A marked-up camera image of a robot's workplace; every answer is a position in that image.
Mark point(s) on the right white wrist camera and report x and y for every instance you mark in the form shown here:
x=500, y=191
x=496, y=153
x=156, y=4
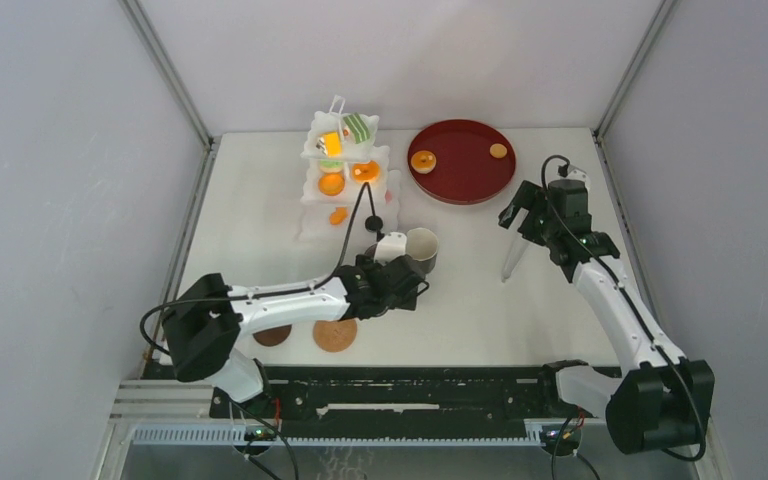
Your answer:
x=575, y=173

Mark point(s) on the orange cream cupcake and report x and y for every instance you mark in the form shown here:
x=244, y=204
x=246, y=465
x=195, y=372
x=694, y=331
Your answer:
x=423, y=161

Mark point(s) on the black cookie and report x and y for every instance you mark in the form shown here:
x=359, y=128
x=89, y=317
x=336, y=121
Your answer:
x=373, y=223

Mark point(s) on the red round tray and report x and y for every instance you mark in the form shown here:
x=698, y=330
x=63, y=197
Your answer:
x=465, y=174

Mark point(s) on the dark brown coaster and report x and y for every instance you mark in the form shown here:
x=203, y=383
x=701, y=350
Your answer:
x=272, y=337

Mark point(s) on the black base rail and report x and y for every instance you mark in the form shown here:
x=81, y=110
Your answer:
x=407, y=403

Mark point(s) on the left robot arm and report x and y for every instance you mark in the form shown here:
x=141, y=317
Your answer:
x=202, y=327

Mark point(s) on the white tiered dessert stand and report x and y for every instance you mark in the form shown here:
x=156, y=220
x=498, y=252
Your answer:
x=317, y=207

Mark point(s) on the yellow cake slice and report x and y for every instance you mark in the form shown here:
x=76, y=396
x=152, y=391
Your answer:
x=330, y=144

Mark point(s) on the green donut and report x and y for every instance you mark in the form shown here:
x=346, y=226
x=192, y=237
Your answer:
x=330, y=167

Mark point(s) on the black mug white inside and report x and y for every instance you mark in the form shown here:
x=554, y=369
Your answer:
x=422, y=246

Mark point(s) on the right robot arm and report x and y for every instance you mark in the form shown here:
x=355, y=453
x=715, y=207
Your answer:
x=662, y=400

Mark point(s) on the tan macaron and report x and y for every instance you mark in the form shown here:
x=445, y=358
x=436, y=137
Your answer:
x=498, y=151

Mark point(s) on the light brown coaster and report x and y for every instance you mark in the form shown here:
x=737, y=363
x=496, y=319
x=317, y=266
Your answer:
x=335, y=336

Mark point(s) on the metal tongs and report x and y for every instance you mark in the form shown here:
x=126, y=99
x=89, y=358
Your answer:
x=514, y=256

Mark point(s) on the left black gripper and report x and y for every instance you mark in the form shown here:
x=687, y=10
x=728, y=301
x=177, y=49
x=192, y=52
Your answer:
x=366, y=264

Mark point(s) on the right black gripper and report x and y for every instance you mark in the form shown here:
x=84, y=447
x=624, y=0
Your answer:
x=532, y=198

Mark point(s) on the green striped cake slice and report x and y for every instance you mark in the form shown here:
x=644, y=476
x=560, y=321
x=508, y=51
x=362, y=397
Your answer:
x=356, y=128

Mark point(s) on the orange donut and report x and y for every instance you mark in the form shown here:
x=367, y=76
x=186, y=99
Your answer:
x=368, y=172

